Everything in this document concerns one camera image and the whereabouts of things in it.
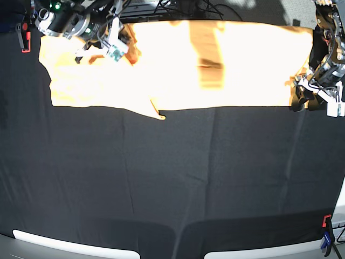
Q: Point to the red black clamp near right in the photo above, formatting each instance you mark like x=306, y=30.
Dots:
x=327, y=226

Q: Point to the red black clamp far left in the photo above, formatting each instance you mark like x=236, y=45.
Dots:
x=24, y=37

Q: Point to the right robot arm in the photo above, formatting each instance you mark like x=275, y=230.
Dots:
x=52, y=22

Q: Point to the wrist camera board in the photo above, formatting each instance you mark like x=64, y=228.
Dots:
x=336, y=109
x=115, y=53

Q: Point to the black table cloth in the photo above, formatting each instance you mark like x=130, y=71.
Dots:
x=197, y=181

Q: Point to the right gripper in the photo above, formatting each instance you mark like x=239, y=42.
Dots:
x=86, y=27

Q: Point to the red black clamp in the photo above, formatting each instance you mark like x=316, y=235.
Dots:
x=327, y=226
x=24, y=37

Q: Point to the aluminium rail with cables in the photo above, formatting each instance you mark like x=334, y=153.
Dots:
x=145, y=11

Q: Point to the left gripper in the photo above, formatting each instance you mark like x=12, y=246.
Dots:
x=324, y=82

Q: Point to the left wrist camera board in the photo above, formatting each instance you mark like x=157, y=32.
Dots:
x=336, y=109

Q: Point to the yellow t-shirt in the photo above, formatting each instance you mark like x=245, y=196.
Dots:
x=182, y=65

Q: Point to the blue clamp near right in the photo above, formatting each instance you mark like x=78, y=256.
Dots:
x=326, y=245

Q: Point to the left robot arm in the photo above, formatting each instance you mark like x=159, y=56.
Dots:
x=328, y=45

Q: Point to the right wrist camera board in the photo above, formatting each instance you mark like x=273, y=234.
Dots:
x=115, y=53

